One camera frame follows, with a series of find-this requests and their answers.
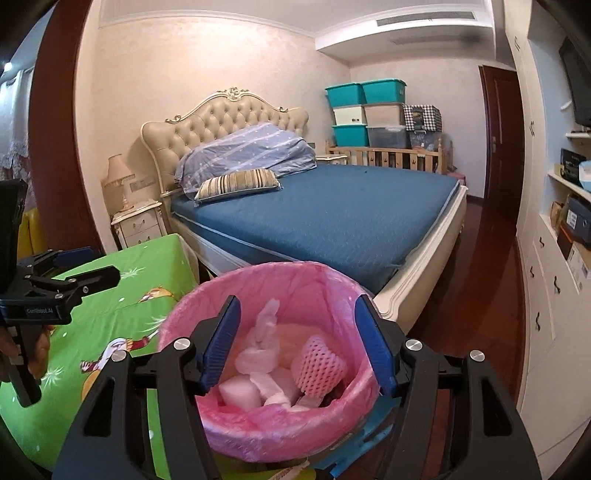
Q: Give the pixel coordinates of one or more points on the blue plastic trash bin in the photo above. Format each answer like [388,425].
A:
[351,447]

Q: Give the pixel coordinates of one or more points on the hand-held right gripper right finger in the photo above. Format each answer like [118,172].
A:
[376,341]

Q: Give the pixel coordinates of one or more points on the teal storage box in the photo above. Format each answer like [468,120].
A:
[345,94]
[384,91]
[350,136]

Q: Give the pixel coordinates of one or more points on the person's left hand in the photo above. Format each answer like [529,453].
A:
[41,350]

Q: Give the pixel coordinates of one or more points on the small brown box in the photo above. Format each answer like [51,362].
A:
[557,213]

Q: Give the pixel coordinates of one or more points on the grey clear storage box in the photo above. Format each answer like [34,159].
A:
[388,137]

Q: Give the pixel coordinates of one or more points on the black television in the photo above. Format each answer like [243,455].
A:
[579,83]

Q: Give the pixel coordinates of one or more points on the pink lace curtain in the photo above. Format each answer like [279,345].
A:
[21,138]

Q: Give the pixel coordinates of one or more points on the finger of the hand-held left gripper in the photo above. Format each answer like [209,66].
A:
[76,255]
[97,276]

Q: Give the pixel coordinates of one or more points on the light blue white box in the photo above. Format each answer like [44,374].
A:
[585,177]

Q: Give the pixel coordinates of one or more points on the dark wooden door frame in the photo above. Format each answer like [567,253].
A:
[55,138]

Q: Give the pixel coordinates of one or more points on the beige storage box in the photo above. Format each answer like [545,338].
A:
[385,114]

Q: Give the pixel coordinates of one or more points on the thick white foam block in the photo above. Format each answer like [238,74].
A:
[239,393]

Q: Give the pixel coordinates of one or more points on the yellow leather armchair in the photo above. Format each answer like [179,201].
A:
[34,230]

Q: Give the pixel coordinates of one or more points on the bed with blue mattress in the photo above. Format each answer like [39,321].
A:
[415,295]

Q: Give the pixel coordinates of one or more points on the lavender duvet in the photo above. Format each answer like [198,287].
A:
[249,152]

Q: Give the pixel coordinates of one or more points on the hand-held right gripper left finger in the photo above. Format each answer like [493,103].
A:
[221,341]

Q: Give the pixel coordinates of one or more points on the white built-in wardrobe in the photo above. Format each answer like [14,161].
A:
[540,258]

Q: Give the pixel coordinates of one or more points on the dark wooden door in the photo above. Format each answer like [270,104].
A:
[496,134]

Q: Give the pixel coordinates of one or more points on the pink-lined trash bin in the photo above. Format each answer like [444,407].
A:
[277,429]

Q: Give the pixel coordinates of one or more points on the white plastic bag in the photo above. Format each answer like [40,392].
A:
[263,337]

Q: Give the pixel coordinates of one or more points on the striped pillow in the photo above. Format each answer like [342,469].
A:
[240,182]

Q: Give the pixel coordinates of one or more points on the pink plastic stool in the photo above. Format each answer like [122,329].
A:
[456,178]

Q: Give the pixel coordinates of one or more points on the beige tufted headboard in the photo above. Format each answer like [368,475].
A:
[217,120]

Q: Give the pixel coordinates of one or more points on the white storage box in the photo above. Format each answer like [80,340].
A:
[349,116]

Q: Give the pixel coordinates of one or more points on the black shelf box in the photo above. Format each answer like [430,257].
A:
[570,166]

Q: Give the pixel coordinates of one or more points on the wall switch panel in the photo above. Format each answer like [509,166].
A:
[143,183]

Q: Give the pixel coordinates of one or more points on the dark box blue label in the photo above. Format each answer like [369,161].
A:
[579,214]

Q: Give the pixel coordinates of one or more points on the beige table lamp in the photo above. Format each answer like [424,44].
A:
[117,177]

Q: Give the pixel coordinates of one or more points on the cream nightstand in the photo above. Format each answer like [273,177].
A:
[138,226]
[331,159]

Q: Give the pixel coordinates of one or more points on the black white checked bag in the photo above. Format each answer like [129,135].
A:
[422,117]

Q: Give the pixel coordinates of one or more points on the white cardboard box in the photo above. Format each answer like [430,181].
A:
[581,263]

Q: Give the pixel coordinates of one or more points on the ceiling air vent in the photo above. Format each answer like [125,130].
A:
[425,18]

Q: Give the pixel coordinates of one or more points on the pink foam fruit net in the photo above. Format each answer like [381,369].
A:
[318,364]

